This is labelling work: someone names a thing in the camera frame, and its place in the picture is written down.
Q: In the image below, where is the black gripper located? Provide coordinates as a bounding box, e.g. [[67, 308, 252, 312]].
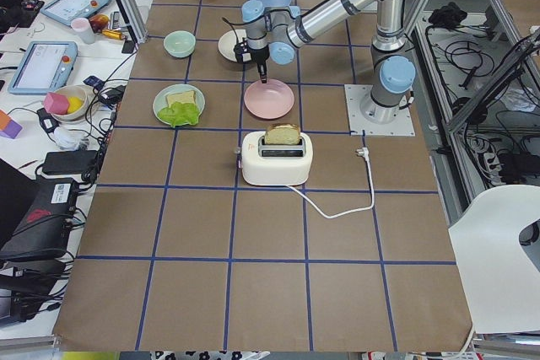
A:
[[234, 39, 270, 83]]

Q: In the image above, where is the pink plate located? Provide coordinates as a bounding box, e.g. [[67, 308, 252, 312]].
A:
[[244, 79, 294, 120]]

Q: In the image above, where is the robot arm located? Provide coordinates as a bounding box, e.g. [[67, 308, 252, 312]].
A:
[[234, 0, 388, 83]]

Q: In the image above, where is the cream white plate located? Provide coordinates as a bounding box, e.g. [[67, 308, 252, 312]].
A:
[[218, 30, 246, 62]]

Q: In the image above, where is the green bowl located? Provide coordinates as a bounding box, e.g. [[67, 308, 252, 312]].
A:
[[163, 30, 196, 58]]

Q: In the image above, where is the bread slice on plate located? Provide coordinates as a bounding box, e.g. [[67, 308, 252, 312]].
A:
[[165, 90, 196, 107]]

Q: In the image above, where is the bread slice in toaster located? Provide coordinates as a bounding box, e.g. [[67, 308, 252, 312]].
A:
[[264, 123, 300, 145]]

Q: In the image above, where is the green lettuce leaf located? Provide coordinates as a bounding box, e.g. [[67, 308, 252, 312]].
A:
[[158, 102, 200, 127]]

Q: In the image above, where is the light green food plate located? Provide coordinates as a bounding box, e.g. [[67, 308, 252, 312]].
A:
[[153, 84, 205, 126]]

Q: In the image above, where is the white toaster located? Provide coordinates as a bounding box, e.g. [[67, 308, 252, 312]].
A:
[[240, 131, 313, 186]]

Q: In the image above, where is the pink cup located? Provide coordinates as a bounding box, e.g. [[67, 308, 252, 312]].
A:
[[70, 18, 95, 44]]

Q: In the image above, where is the right teach pendant tablet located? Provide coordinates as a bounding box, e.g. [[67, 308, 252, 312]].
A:
[[40, 0, 111, 26]]

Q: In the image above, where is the teach pendant tablet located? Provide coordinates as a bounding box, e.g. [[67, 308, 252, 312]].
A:
[[40, 0, 111, 26], [8, 41, 78, 95]]

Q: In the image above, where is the beige bowl with toys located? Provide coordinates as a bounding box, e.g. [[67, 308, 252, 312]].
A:
[[43, 84, 98, 123]]

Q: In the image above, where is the left teach pendant tablet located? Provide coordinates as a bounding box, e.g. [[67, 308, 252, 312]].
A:
[[8, 41, 78, 95]]

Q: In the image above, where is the white chair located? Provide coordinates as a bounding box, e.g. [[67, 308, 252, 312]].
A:
[[449, 185, 539, 334]]

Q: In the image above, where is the white toaster power cable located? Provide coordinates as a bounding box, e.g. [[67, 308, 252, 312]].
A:
[[284, 147, 376, 221]]

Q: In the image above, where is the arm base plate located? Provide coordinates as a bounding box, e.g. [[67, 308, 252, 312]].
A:
[[344, 84, 415, 137]]

